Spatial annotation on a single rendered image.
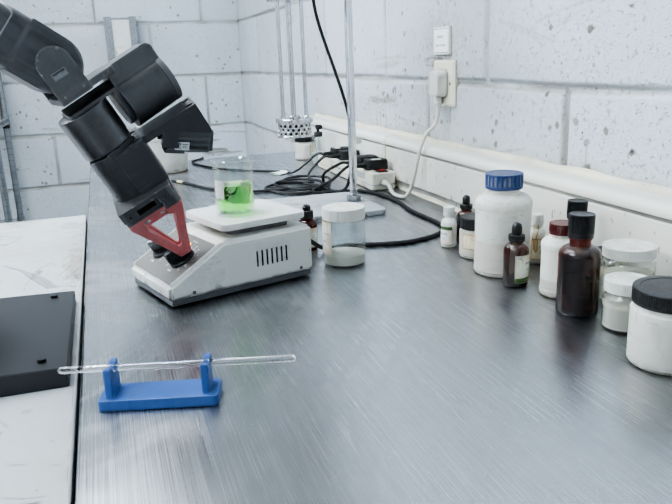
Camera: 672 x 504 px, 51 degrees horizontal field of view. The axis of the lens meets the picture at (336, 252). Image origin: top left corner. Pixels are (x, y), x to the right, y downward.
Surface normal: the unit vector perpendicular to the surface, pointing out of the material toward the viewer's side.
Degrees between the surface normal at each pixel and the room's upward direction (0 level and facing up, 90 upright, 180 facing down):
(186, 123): 98
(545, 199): 90
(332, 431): 0
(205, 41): 90
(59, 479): 0
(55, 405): 0
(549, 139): 90
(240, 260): 90
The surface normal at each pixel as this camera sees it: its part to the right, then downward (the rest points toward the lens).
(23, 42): 0.50, 0.20
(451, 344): -0.04, -0.96
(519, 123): -0.95, 0.11
